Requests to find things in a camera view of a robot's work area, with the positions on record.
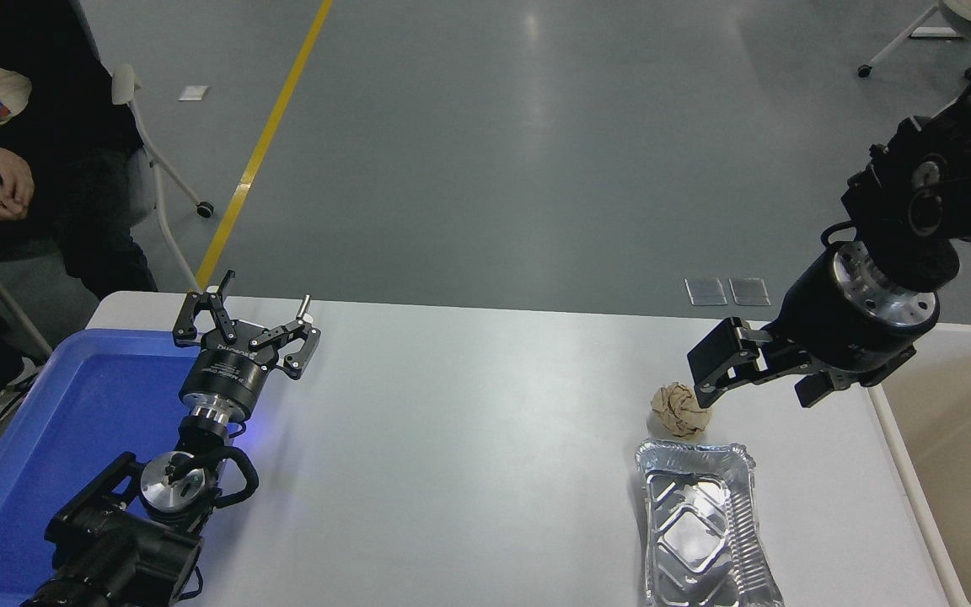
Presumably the person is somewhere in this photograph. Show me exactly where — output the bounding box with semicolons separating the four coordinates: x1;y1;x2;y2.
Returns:
0;0;158;301

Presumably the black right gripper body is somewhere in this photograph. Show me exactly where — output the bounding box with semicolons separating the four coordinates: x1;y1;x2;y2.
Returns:
776;251;916;389

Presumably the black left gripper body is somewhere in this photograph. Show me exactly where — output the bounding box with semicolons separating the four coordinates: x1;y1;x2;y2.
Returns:
180;333;272;416

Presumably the white wheeled chair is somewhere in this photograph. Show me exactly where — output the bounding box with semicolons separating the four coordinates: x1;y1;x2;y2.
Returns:
110;63;217;294
856;0;971;83

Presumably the person's right hand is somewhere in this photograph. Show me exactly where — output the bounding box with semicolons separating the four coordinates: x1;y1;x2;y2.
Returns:
0;148;35;212

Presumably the silver foil tray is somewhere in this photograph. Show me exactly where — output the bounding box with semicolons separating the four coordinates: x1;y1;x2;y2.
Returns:
635;438;786;607

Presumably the blue plastic tray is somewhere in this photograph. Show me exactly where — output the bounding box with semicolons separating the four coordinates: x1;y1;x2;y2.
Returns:
0;327;238;607

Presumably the crumpled tan paper ball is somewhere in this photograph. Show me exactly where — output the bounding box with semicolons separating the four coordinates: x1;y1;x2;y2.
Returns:
651;382;712;438

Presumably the large pale bin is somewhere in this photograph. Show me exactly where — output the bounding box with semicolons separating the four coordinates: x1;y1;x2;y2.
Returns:
867;325;971;607

